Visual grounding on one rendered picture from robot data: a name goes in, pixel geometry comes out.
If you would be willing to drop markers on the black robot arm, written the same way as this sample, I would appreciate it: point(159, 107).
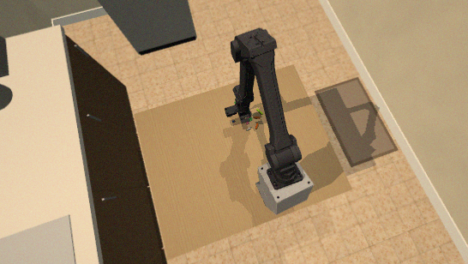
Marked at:
point(282, 152)

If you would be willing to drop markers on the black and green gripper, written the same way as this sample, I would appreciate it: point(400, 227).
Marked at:
point(247, 114)

